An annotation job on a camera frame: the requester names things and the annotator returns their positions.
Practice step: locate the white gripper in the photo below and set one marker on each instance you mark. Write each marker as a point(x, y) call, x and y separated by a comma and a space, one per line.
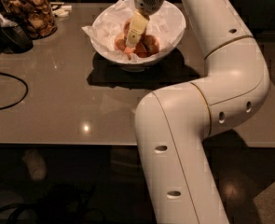
point(148, 1)

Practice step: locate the red apple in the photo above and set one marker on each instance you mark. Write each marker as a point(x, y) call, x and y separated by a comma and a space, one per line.
point(120, 42)
point(139, 50)
point(127, 27)
point(151, 44)

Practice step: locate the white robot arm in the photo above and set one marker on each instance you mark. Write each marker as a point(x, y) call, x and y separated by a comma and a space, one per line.
point(171, 123)

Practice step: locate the white bowl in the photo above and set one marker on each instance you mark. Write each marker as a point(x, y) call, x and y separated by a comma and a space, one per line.
point(171, 25)

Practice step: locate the white crumpled paper liner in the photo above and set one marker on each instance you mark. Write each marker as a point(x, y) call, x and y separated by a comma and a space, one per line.
point(106, 31)

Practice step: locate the small white items on table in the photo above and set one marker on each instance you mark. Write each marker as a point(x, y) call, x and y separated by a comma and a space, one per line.
point(61, 10)

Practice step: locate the glass jar of dried chips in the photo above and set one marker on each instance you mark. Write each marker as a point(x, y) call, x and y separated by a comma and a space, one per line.
point(34, 16)

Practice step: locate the black kitchen appliance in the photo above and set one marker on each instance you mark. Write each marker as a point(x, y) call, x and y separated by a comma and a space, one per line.
point(13, 39)

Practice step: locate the white sock under table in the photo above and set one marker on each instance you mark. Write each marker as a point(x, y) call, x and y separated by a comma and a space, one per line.
point(35, 164)

